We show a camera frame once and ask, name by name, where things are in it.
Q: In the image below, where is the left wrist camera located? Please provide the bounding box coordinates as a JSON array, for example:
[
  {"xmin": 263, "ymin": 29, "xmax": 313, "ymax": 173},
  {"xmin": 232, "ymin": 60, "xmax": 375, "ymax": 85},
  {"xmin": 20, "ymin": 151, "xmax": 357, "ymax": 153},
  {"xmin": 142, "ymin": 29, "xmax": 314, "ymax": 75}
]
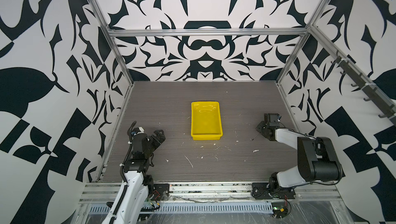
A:
[{"xmin": 129, "ymin": 127, "xmax": 145, "ymax": 136}]

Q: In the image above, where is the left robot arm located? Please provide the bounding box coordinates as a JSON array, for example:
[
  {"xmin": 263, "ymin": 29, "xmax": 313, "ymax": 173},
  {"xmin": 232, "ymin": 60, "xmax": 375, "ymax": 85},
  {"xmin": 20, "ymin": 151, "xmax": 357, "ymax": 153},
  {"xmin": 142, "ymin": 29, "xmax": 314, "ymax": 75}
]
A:
[{"xmin": 103, "ymin": 127, "xmax": 166, "ymax": 224}]

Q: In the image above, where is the white slotted cable duct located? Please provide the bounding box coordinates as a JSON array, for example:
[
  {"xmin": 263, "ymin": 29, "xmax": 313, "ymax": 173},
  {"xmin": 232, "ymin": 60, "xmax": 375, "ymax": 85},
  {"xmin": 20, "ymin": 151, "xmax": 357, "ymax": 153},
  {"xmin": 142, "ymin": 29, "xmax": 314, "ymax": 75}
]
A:
[{"xmin": 89, "ymin": 201, "xmax": 274, "ymax": 215}]

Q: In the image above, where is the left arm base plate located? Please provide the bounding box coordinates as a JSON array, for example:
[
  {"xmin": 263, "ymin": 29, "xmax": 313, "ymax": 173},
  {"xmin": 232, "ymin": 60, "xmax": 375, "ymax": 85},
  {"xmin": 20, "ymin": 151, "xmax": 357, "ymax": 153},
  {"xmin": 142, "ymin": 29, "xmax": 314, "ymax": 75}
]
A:
[{"xmin": 149, "ymin": 183, "xmax": 170, "ymax": 201}]

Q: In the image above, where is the yellow plastic bin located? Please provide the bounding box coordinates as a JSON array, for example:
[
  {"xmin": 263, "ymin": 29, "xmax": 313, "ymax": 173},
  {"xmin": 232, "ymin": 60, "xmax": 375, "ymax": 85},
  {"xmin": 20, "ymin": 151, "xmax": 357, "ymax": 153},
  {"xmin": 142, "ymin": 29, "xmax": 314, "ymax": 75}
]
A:
[{"xmin": 190, "ymin": 101, "xmax": 223, "ymax": 141}]

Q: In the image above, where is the black wall hook rack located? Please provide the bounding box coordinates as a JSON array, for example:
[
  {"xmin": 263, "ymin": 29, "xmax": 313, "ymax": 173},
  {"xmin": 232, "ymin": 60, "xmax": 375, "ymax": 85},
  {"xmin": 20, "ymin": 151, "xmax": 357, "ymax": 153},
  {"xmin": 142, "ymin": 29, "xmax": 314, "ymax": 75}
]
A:
[{"xmin": 332, "ymin": 50, "xmax": 396, "ymax": 126}]

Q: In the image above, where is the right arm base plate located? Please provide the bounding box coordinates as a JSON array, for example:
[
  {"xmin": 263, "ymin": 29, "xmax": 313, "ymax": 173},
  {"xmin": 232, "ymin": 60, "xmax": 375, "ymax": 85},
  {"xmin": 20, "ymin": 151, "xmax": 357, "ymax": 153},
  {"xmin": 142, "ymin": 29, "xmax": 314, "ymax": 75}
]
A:
[{"xmin": 251, "ymin": 183, "xmax": 296, "ymax": 200}]

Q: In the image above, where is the green lit circuit board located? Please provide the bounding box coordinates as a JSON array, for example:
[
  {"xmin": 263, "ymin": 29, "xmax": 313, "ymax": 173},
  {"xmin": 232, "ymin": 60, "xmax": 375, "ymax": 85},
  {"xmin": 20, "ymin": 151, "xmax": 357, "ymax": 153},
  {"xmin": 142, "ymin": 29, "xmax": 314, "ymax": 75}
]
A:
[{"xmin": 272, "ymin": 201, "xmax": 291, "ymax": 219}]

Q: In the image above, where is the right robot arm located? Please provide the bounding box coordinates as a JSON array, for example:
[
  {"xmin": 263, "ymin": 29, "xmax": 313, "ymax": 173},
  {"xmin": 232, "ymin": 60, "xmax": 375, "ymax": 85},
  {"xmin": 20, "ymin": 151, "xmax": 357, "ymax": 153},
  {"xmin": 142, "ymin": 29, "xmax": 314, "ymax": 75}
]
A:
[{"xmin": 256, "ymin": 113, "xmax": 343, "ymax": 192}]

